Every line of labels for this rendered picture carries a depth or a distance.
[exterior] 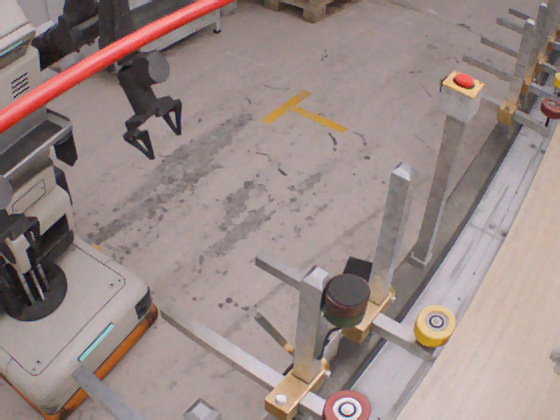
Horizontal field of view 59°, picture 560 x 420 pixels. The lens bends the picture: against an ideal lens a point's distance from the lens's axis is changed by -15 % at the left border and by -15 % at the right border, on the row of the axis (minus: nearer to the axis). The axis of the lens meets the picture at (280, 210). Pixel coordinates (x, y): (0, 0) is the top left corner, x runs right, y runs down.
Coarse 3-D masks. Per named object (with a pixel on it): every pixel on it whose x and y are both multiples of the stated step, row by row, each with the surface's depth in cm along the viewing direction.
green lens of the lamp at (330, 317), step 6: (324, 306) 78; (324, 312) 78; (330, 312) 76; (330, 318) 77; (336, 318) 76; (342, 318) 76; (348, 318) 76; (354, 318) 76; (360, 318) 77; (336, 324) 77; (342, 324) 76; (348, 324) 76; (354, 324) 77
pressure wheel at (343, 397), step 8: (336, 392) 90; (344, 392) 90; (352, 392) 90; (328, 400) 89; (336, 400) 89; (344, 400) 89; (352, 400) 89; (360, 400) 89; (368, 400) 89; (328, 408) 88; (336, 408) 88; (344, 408) 87; (352, 408) 88; (360, 408) 88; (368, 408) 88; (328, 416) 87; (336, 416) 87; (344, 416) 87; (352, 416) 87; (360, 416) 86; (368, 416) 86
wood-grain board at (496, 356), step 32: (544, 160) 138; (544, 192) 129; (512, 224) 120; (544, 224) 120; (512, 256) 113; (544, 256) 113; (480, 288) 107; (512, 288) 107; (544, 288) 106; (480, 320) 101; (512, 320) 101; (544, 320) 100; (448, 352) 96; (480, 352) 96; (512, 352) 95; (544, 352) 95; (448, 384) 91; (480, 384) 91; (512, 384) 90; (544, 384) 90; (416, 416) 87; (448, 416) 86; (480, 416) 86; (512, 416) 85; (544, 416) 85
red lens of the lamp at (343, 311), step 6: (336, 276) 78; (366, 282) 77; (330, 300) 75; (366, 300) 75; (330, 306) 75; (336, 306) 74; (342, 306) 74; (354, 306) 74; (360, 306) 74; (366, 306) 76; (336, 312) 75; (342, 312) 75; (348, 312) 74; (354, 312) 75; (360, 312) 75
